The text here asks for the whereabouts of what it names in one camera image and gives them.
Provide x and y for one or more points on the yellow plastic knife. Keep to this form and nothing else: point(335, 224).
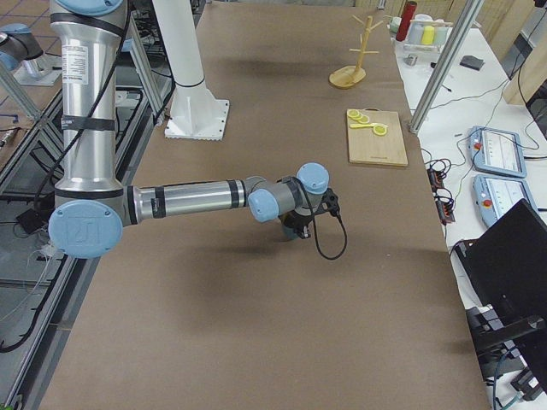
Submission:
point(360, 125)

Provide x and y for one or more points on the aluminium frame post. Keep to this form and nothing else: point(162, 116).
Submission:
point(454, 42)

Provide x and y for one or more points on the blue teach pendant near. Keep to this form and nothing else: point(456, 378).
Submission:
point(495, 196)

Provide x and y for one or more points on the yellow cup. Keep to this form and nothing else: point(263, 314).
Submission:
point(428, 35)

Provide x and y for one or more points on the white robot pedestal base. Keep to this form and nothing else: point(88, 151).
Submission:
point(195, 113)

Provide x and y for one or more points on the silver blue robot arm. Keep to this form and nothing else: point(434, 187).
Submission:
point(92, 205)

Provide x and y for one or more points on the red bottle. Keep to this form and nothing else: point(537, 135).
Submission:
point(406, 18)

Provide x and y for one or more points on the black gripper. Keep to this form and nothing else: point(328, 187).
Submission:
point(297, 220)

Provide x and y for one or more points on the wooden cup storage rack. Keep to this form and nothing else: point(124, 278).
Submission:
point(348, 76)

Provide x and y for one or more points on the blue teach pendant far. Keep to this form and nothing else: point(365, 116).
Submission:
point(496, 151)

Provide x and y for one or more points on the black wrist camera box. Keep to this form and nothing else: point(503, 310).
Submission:
point(329, 204)

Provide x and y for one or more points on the black power strip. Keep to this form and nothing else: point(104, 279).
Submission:
point(437, 171)

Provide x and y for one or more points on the wooden cutting board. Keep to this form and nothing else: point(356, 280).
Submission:
point(367, 148)

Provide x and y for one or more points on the blue teach pendant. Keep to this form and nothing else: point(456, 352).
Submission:
point(496, 151)
point(495, 196)

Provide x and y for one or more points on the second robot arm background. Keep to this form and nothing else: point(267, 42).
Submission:
point(23, 56)

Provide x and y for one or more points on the lemon slice by knife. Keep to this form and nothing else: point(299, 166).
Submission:
point(380, 129)

